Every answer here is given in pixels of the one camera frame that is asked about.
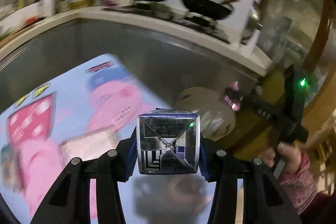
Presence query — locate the wooden glass door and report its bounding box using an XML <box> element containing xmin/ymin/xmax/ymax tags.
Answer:
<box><xmin>260</xmin><ymin>0</ymin><xmax>336</xmax><ymax>115</ymax></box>

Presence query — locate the black gas stove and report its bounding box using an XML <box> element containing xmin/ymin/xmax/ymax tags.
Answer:
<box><xmin>102</xmin><ymin>0</ymin><xmax>237</xmax><ymax>44</ymax></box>

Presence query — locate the pink snack wrapper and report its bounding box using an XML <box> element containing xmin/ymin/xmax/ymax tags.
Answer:
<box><xmin>222</xmin><ymin>81</ymin><xmax>242</xmax><ymax>111</ymax></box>

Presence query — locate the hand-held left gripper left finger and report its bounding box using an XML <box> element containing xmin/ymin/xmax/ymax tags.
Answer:
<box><xmin>31</xmin><ymin>127</ymin><xmax>138</xmax><ymax>224</ymax></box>

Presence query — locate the white plastic jug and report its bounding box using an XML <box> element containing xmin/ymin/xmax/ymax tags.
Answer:
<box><xmin>42</xmin><ymin>0</ymin><xmax>56</xmax><ymax>18</ymax></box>

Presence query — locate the blue cartoon printed tablecloth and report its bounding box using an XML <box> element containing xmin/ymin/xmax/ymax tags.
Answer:
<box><xmin>0</xmin><ymin>53</ymin><xmax>218</xmax><ymax>224</ymax></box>

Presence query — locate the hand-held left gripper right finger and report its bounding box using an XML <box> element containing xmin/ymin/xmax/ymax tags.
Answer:
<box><xmin>198</xmin><ymin>132</ymin><xmax>302</xmax><ymax>224</ymax></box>

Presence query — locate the kitchen counter cabinet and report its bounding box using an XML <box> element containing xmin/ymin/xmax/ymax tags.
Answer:
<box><xmin>0</xmin><ymin>6</ymin><xmax>273</xmax><ymax>114</ymax></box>

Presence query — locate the black wok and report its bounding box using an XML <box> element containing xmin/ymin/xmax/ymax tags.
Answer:
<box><xmin>180</xmin><ymin>0</ymin><xmax>234</xmax><ymax>21</ymax></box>

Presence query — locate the yellow basket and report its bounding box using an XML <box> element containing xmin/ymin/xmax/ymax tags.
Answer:
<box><xmin>68</xmin><ymin>0</ymin><xmax>95</xmax><ymax>11</ymax></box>

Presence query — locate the person's right hand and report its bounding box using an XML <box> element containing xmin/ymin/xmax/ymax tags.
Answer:
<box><xmin>262</xmin><ymin>141</ymin><xmax>303</xmax><ymax>182</ymax></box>

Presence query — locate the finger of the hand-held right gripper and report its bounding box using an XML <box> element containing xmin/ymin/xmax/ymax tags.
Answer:
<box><xmin>223</xmin><ymin>86</ymin><xmax>254</xmax><ymax>109</ymax></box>

